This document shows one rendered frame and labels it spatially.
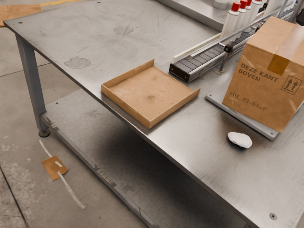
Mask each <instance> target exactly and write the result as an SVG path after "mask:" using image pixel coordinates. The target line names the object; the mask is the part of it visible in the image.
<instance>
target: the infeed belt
mask: <svg viewBox="0 0 304 228"><path fill-rule="evenodd" d="M295 8H296V5H294V6H293V9H290V10H289V11H286V12H283V14H282V15H281V17H280V18H282V17H284V16H286V15H287V14H289V13H291V12H292V11H294V10H295ZM262 22H263V24H264V23H265V22H264V21H261V22H259V23H257V24H255V25H254V26H255V27H258V26H260V25H261V23H262ZM254 34H255V29H253V28H251V31H250V32H249V33H245V32H242V33H241V36H240V38H239V39H236V40H235V42H233V43H232V44H231V45H233V46H235V45H237V44H238V43H240V42H242V41H243V40H245V39H247V38H248V37H250V36H252V35H254ZM217 41H218V40H217ZM215 42H216V41H215ZM213 43H214V42H213ZM213 43H211V44H213ZM211 44H209V45H211ZM209 45H208V46H209ZM206 47H207V46H206ZM204 48H205V47H204ZM202 49H203V48H202ZM200 50H201V49H200ZM198 51H199V50H198ZM198 51H196V52H198ZM196 52H194V53H196ZM223 52H225V51H224V47H222V46H220V45H217V46H215V47H214V48H212V49H210V50H208V51H206V52H204V53H203V54H201V55H199V56H197V57H195V58H194V59H190V56H191V55H192V54H194V53H192V54H190V55H188V56H186V57H185V58H183V59H181V60H179V61H177V62H175V63H173V65H174V66H176V67H177V68H179V69H181V70H182V71H184V72H185V73H190V72H191V71H193V70H194V69H196V68H198V67H200V66H201V65H203V64H205V63H206V62H208V61H210V60H211V59H213V58H215V57H217V56H218V55H220V54H221V53H223Z"/></svg>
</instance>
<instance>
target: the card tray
mask: <svg viewBox="0 0 304 228"><path fill-rule="evenodd" d="M154 60H155V59H152V60H150V61H147V62H145V63H143V64H141V65H139V66H137V67H135V68H133V69H131V70H129V71H127V72H124V73H122V74H120V75H118V76H116V77H114V78H112V79H110V80H108V81H106V82H104V83H102V84H101V92H102V93H103V94H104V95H106V96H107V97H108V98H110V99H111V100H112V101H113V102H114V103H116V104H117V105H118V106H120V107H121V108H122V109H123V110H125V111H126V112H127V113H129V114H130V115H131V116H133V117H134V118H135V119H136V120H137V121H139V122H140V123H141V124H143V125H144V126H145V127H146V128H148V129H150V128H152V127H153V126H154V125H156V124H157V123H159V122H160V121H162V120H163V119H164V118H166V117H167V116H169V115H170V114H172V113H173V112H175V111H176V110H178V109H179V108H180V107H182V106H183V105H185V104H186V103H188V102H189V101H190V100H192V99H193V98H195V97H196V96H198V95H199V92H200V89H201V87H200V88H198V89H196V90H195V91H193V90H192V89H190V88H188V87H187V86H185V85H184V84H182V83H180V82H179V81H177V80H176V79H174V78H173V77H171V76H170V75H168V74H166V73H165V72H163V71H162V70H160V69H159V68H157V67H155V66H154Z"/></svg>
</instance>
